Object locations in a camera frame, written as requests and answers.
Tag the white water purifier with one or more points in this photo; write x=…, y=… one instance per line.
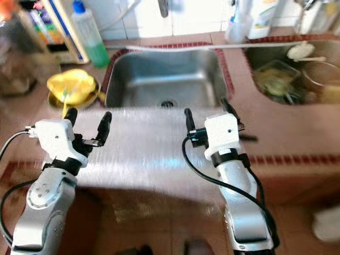
x=56, y=26

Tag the black right robot foot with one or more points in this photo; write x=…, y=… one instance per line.
x=199, y=248

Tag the white plastic ladle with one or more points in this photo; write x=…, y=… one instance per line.
x=300, y=51

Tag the yellow plastic bowl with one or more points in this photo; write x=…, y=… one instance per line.
x=71, y=82

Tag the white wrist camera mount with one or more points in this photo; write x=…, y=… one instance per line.
x=56, y=138
x=222, y=132

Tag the white plastic bag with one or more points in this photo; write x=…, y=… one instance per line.
x=328, y=226

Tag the black left robot foot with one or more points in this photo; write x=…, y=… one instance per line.
x=139, y=251

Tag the metal faucet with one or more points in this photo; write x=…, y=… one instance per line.
x=163, y=8

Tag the clear glass food container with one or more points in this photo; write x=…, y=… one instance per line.
x=276, y=82

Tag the black robot foot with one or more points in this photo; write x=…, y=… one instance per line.
x=139, y=251
x=199, y=248

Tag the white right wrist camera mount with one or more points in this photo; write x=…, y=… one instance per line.
x=222, y=132

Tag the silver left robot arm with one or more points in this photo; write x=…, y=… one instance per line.
x=40, y=204

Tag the glass jar orange lid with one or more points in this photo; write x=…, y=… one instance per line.
x=10, y=16

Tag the green dish soap bottle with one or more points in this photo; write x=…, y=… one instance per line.
x=91, y=42

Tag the white detergent bottle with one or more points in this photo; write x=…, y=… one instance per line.
x=265, y=21

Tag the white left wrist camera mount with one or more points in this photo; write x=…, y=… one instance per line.
x=56, y=138

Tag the clear bubble wrap sheet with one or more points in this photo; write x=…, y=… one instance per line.
x=154, y=151

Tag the steel pot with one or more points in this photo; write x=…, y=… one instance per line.
x=324, y=79

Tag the steel sink basin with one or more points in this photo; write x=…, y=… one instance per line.
x=271, y=56
x=164, y=74

